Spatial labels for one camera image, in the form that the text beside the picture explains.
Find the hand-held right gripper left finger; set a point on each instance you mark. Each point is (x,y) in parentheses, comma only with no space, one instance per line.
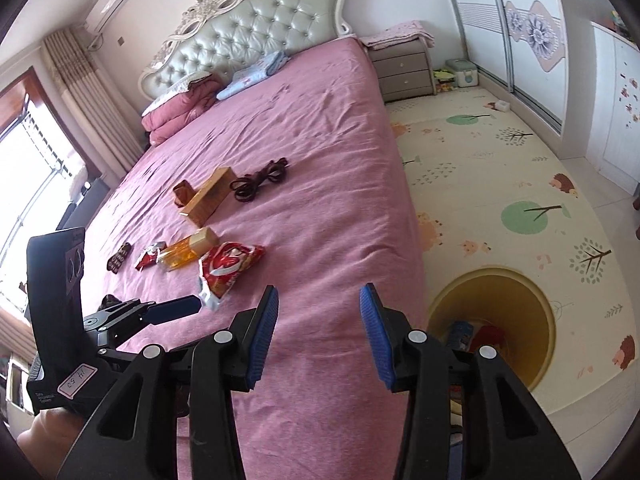
(262,345)

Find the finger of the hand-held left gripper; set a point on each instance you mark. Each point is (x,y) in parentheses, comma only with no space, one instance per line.
(175,307)

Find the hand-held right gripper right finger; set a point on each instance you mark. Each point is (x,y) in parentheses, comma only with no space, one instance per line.
(376,345)

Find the red snack bag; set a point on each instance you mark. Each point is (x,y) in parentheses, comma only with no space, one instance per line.
(227,270)

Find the brown sock with white print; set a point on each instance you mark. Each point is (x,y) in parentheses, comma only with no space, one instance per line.
(119,257)

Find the orange sock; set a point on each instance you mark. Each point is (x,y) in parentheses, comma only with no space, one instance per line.
(184,193)

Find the gold box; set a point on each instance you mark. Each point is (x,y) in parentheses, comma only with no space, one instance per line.
(210,195)

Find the yellow trash bin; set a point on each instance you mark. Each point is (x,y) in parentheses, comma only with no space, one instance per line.
(530,310)

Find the person's left hand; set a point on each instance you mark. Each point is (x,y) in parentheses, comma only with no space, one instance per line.
(47,435)

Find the small red wrapper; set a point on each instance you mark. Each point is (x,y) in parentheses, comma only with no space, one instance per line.
(147,258)

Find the perfume bottle with gold cap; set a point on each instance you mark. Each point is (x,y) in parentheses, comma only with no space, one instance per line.
(187,250)

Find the blue carton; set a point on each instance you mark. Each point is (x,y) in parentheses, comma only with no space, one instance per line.
(460,335)

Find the red packet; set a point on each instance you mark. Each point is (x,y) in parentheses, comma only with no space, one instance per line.
(489,339)

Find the window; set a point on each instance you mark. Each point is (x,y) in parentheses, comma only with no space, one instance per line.
(30,160)

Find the pink bed cover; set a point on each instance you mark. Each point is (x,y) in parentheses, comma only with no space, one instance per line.
(325,160)

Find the folded pink quilt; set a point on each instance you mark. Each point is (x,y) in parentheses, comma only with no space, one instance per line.
(175,115)

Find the beige curtain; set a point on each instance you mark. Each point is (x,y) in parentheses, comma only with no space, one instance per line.
(85,90)

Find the printed play mat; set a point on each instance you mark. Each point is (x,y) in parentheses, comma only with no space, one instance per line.
(500,185)

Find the light blue folded cloth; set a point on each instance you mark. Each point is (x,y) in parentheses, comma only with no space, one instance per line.
(255,72)

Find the small white box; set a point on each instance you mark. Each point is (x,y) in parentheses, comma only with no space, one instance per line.
(501,106)

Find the grey nightstand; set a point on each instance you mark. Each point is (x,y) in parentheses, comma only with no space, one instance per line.
(402,70)

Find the green white storage box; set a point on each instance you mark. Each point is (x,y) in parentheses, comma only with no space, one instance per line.
(462,74)

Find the tufted grey headboard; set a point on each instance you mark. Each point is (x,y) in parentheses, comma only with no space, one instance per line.
(250,25)

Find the pink cloth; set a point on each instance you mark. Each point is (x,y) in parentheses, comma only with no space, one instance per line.
(395,34)

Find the white cabinet with stickers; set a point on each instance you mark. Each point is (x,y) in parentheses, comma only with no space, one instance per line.
(615,110)

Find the white sliding wardrobe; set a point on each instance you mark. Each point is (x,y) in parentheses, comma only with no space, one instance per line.
(530,35)

